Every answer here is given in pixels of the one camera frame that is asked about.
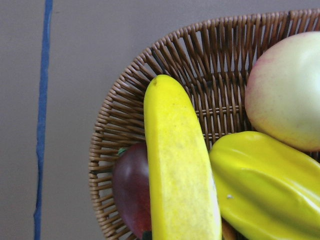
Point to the brown wicker basket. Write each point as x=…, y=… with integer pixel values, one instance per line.
x=212, y=60

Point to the dark red plum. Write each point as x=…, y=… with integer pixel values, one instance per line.
x=130, y=188

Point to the pale pink apple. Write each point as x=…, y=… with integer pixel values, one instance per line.
x=282, y=96

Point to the yellow star fruit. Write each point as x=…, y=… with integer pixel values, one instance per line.
x=266, y=189

